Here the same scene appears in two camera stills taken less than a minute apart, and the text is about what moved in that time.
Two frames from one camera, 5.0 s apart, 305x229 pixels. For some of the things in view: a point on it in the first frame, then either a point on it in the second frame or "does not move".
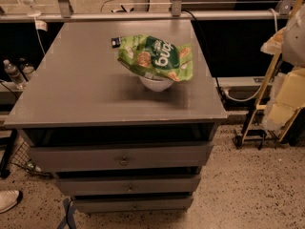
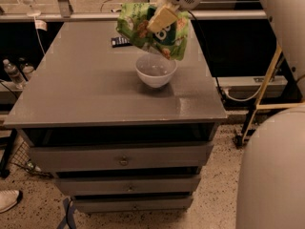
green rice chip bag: [156, 56] → [132, 22]
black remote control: [115, 42] does not move
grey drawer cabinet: [114, 145] does not move
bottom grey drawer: [135, 202] does not move
